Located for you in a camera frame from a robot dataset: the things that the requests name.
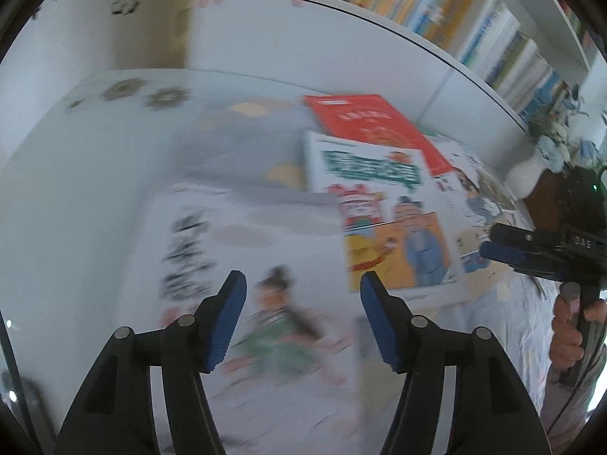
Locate person's right forearm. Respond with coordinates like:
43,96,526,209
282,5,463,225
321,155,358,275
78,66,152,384
541,336,607,453

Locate person's right hand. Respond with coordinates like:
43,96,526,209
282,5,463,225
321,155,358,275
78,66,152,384
550,294,607,370

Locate blue artificial flowers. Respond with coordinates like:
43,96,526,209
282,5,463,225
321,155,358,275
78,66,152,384
528,83,607,171

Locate white vase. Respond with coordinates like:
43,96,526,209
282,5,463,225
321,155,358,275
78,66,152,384
505,149,551,200

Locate red book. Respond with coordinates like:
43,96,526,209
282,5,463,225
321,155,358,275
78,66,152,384
303,94,456,177

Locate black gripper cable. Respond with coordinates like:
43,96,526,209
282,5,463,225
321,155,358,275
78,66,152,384
545,341,607,434

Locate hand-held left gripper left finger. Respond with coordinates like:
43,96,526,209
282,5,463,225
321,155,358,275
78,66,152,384
53,270,248,455

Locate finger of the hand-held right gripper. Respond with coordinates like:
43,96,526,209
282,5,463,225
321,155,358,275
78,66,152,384
490,224,563,252
479,241,560,278

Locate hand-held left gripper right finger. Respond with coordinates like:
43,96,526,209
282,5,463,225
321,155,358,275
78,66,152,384
359,271,553,455

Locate white book with green title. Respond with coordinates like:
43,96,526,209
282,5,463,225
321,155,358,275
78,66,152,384
303,130,464,293

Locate brown wooden stand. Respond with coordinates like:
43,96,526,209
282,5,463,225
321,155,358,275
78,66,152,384
522,171,570,242

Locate white cartoon book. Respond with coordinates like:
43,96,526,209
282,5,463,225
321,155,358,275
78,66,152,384
424,135,520,273

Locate ginkgo patterned tablecloth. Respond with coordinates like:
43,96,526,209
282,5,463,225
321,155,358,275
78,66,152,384
0,69,570,455

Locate white book with green figure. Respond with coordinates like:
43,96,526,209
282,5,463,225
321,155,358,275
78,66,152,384
116,181,363,455

